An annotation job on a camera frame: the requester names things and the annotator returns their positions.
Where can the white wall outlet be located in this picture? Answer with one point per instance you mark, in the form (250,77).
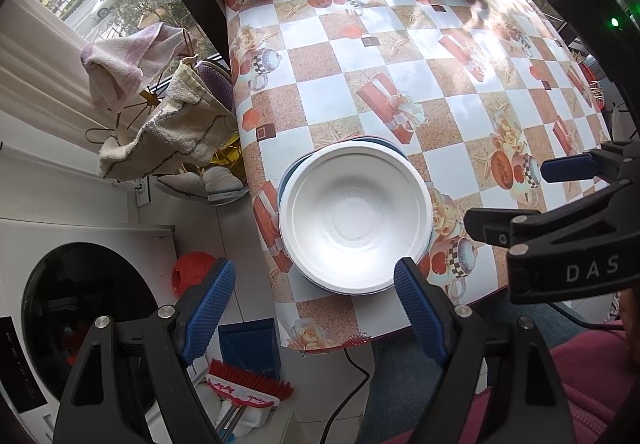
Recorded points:
(142,191)

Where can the purple woven item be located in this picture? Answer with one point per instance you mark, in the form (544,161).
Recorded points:
(215,79)

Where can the cream towel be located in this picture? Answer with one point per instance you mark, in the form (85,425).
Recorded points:
(175,124)

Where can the blue dustpan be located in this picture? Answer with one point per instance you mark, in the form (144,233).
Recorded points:
(250,344)

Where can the red bristle brush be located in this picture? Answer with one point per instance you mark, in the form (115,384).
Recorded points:
(240,381)

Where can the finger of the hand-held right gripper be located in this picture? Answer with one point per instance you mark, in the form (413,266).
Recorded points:
(567,168)
(492,226)

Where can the orange basket with toothpicks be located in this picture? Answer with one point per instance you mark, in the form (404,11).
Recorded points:
(592,79)

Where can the person's jeans leg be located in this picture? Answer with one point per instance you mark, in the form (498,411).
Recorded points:
(400,384)

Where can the white curtain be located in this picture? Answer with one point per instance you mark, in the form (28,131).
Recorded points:
(40,74)

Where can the red ball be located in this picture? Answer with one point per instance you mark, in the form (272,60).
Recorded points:
(192,269)

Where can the grey slipper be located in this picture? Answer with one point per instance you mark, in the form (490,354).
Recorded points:
(222,184)
(182,184)

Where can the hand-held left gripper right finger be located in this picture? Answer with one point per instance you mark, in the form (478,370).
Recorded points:
(420,314)

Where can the white washing machine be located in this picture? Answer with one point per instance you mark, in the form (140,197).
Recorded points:
(100,244)

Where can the checkered printed tablecloth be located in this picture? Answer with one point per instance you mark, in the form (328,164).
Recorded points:
(320,99)

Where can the pink garment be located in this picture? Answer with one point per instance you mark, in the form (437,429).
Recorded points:
(590,374)

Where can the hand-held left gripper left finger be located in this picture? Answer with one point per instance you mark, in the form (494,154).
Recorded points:
(207,314)

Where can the pink towel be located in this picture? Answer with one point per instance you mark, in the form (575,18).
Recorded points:
(125,59)

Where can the yellow plastic item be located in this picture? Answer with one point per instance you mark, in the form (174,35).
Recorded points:
(227,156)

